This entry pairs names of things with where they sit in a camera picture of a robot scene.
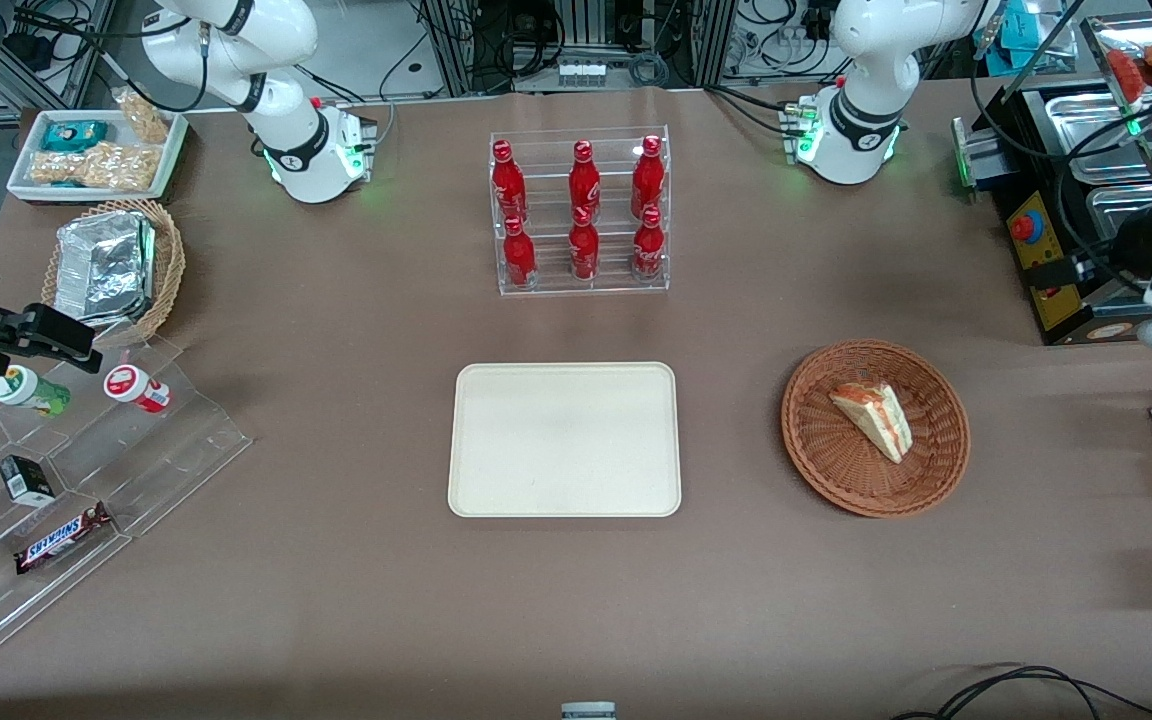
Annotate triangular sandwich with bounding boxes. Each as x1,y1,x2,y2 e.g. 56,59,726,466
828,382,912,465

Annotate oval tan wicker basket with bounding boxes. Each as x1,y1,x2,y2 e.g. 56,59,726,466
41,198,187,346

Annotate white snack tray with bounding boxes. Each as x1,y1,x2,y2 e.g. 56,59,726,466
6,108,189,204

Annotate round brown wicker basket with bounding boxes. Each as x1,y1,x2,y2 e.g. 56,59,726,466
781,340,972,519

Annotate cream rectangular plastic tray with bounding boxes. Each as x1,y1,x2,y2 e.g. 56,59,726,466
447,362,683,519

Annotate green white drink cup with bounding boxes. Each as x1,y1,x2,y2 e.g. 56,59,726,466
0,365,72,418

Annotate red white drink cup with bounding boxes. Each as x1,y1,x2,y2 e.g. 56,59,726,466
103,364,173,414

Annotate steel food pan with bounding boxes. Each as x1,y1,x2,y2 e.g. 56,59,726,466
1046,88,1152,186
1086,185,1152,266

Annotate small black carton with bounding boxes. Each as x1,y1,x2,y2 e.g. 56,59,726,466
0,455,57,506

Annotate clear acrylic stepped stand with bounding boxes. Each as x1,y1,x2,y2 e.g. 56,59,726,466
0,335,255,676

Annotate black food warmer cabinet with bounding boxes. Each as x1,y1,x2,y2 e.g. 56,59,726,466
971,15,1152,346

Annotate large clear peanut bag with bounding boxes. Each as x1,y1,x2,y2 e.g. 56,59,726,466
29,142,163,193

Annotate brown chocolate bar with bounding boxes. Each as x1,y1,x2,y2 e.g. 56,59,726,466
14,502,115,576

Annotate teal snack packet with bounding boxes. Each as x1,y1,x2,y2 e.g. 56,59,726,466
41,120,109,153

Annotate orange red food pieces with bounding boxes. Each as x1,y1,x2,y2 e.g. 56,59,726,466
1108,45,1152,103

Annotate small clear peanut bag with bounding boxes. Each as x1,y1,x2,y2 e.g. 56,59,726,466
114,88,173,144

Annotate red cola bottle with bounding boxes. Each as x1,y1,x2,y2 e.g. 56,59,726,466
491,140,529,223
568,207,601,283
568,140,602,213
631,135,665,213
502,215,537,291
632,205,665,283

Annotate clear acrylic bottle rack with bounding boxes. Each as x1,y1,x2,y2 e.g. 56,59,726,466
489,125,672,297

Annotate black looped cable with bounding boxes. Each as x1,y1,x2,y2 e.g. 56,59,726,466
891,665,1152,720

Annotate aluminium frame posts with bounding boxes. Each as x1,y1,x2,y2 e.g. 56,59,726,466
418,0,737,96

